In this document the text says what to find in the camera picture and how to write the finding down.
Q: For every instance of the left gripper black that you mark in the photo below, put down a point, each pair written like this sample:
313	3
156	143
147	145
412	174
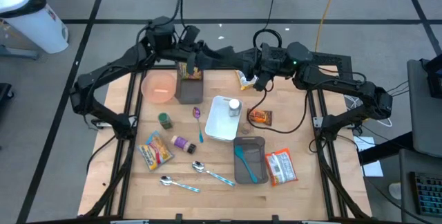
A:
191	44

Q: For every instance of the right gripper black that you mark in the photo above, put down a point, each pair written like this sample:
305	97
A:
274	59

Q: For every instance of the yellow chicken ramen packet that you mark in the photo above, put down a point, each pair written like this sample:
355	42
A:
246	84

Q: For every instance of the green shrimp ramen packet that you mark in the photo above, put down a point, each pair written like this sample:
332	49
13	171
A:
190	74

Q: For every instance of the white-capped spice jar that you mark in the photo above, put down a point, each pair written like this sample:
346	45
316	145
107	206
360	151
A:
234	106

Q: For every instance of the green-capped herb spice jar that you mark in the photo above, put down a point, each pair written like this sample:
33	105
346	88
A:
165	121

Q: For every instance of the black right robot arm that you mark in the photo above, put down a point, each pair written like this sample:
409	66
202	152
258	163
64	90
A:
345	85

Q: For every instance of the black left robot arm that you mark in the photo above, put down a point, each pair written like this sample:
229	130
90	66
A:
103	75

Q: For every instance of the grey translucent plastic bin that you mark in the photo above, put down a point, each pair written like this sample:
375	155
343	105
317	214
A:
190	92
255	151

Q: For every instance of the orange candy packet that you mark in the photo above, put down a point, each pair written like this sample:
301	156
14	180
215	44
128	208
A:
259	117

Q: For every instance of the pink translucent bowl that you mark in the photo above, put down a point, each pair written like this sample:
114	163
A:
159	87

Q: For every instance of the white plastic bin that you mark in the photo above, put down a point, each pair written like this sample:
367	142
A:
221	123

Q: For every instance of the purple-label spice jar black cap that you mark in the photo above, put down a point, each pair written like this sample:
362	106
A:
183	144

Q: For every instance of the teal plastic spoon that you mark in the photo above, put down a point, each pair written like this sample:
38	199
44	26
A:
243	160

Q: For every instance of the orange ramen packet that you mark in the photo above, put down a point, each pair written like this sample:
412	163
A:
281	167

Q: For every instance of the blue and yellow ramen packet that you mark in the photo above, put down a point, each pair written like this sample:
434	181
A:
155	151

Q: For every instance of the black edge clamp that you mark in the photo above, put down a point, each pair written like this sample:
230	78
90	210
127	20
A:
178	217
275	217

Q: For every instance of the white paper sheet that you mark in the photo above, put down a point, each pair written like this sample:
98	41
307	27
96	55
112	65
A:
374	170

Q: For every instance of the white trash can black liner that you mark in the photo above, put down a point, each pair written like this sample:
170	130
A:
38	27

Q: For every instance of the black monitor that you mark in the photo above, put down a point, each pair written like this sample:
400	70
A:
433	79

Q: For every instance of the white computer mouse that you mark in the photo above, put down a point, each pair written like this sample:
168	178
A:
395	191

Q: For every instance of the wooden desk grey legs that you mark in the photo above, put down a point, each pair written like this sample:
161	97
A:
17	53

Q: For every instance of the black aluminium table frame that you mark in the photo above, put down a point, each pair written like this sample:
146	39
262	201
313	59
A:
221	68

